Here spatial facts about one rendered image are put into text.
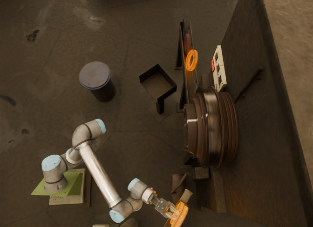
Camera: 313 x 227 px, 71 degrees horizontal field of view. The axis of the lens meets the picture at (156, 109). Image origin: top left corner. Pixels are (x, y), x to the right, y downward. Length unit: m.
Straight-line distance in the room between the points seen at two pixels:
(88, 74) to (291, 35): 1.87
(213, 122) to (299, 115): 0.46
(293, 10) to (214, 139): 0.60
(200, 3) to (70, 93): 2.10
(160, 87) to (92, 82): 0.71
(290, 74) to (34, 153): 2.50
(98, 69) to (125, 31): 0.94
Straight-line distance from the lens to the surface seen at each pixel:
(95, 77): 2.31
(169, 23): 3.16
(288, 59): 0.83
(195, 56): 1.93
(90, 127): 1.57
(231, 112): 1.17
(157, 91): 1.95
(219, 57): 1.39
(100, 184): 1.50
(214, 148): 1.13
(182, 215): 1.40
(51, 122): 2.78
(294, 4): 0.98
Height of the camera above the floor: 2.37
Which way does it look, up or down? 70 degrees down
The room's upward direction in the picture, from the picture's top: 5 degrees counter-clockwise
